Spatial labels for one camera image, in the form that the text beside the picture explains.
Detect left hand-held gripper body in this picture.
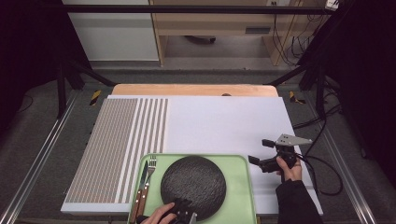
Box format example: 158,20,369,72
168,208,199,224

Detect person's left hand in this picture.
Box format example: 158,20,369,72
139,203,177,224

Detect green tray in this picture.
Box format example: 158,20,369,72
127,153,258,224

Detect black floor cables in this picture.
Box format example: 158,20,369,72
292,77,344,130

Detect striped placemat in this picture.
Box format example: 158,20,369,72
64,97,169,204

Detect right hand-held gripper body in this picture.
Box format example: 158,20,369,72
260,133,313,173

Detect white cabinet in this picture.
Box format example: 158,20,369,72
62,0,161,62

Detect black horizontal frame bar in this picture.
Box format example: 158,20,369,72
40,4,331,16

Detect person's right hand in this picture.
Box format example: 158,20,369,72
276,155,303,182

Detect hanging black cables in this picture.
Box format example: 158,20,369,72
271,1,314,67

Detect aluminium floor rail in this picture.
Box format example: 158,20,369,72
0,92,78,224
306,92,379,224

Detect fork with wooden handle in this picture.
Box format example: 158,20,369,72
136,154,158,219

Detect right hand-held gripper black cable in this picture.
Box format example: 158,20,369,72
295,152,344,197

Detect white power strip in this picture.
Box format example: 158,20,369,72
325,0,340,12

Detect knife with wooden handle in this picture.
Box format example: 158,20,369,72
129,160,149,224

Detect black round plate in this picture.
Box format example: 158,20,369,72
160,155,227,222

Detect black metal stand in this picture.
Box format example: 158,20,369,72
264,59,328,120
56,59,117,119

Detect wooden desk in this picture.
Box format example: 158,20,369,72
148,0,304,67

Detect black curtain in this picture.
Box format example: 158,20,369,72
298,0,396,178
0,0,92,132

